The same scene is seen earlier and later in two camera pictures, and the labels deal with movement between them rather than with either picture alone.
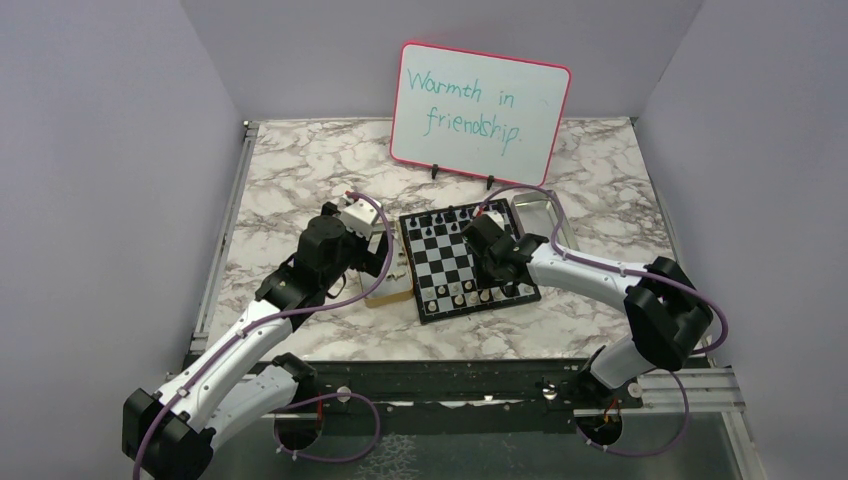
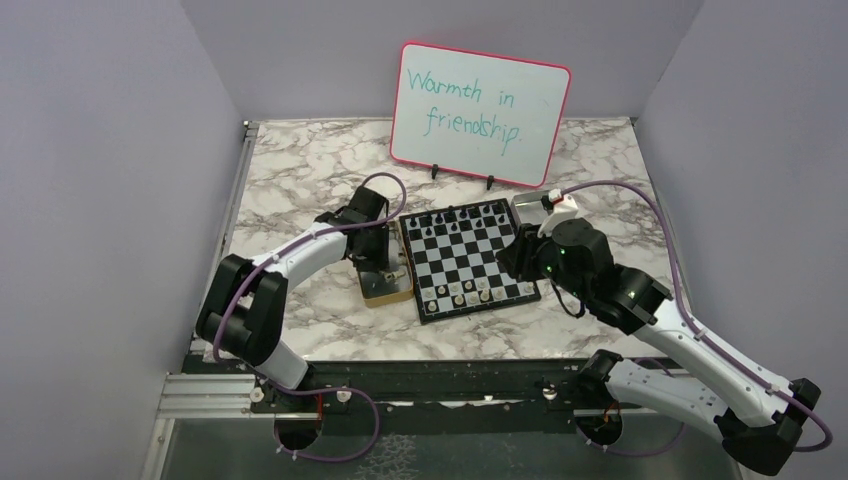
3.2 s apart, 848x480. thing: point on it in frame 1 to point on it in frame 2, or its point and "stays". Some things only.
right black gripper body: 487,270 to 536,259
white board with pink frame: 479,114 stays
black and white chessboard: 443,271 stays
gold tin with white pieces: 398,285 stays
